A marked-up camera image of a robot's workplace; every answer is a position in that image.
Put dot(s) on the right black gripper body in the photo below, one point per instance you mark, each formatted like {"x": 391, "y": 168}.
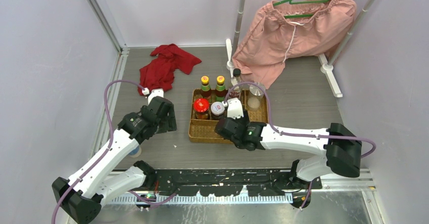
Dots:
{"x": 244, "y": 120}

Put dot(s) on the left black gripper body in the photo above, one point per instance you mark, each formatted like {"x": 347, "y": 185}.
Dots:
{"x": 166, "y": 124}

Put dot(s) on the white lid sauce jar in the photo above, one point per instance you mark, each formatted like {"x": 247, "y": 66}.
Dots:
{"x": 217, "y": 111}

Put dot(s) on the red cap bottle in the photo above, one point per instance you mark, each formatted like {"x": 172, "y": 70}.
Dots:
{"x": 201, "y": 108}

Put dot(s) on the woven bamboo divided tray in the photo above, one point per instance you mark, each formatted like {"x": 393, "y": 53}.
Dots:
{"x": 203, "y": 131}

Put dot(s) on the clear jar silver lid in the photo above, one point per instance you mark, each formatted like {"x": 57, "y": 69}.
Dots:
{"x": 255, "y": 96}

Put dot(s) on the tall soy sauce bottle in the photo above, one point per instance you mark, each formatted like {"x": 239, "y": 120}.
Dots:
{"x": 235, "y": 91}

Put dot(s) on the blue label seasoning jar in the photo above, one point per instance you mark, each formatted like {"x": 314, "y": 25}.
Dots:
{"x": 136, "y": 152}

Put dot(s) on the yellow cap chili sauce bottle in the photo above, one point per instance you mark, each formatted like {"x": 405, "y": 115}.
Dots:
{"x": 205, "y": 89}

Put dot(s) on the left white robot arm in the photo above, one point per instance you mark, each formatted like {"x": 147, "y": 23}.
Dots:
{"x": 84, "y": 193}

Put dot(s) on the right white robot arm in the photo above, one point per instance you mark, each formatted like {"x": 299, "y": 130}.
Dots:
{"x": 334, "y": 149}

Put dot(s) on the red cloth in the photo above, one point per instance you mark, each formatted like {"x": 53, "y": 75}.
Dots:
{"x": 159, "y": 73}

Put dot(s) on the pink shorts garment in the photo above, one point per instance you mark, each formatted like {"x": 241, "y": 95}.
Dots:
{"x": 280, "y": 32}

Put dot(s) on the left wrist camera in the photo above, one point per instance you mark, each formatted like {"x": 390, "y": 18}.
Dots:
{"x": 158, "y": 92}

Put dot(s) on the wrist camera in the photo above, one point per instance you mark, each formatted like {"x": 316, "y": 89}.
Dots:
{"x": 234, "y": 108}
{"x": 158, "y": 92}

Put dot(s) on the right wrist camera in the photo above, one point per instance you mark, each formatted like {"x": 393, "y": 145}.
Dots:
{"x": 234, "y": 108}

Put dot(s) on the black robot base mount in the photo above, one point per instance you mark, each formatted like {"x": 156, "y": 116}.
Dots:
{"x": 254, "y": 183}

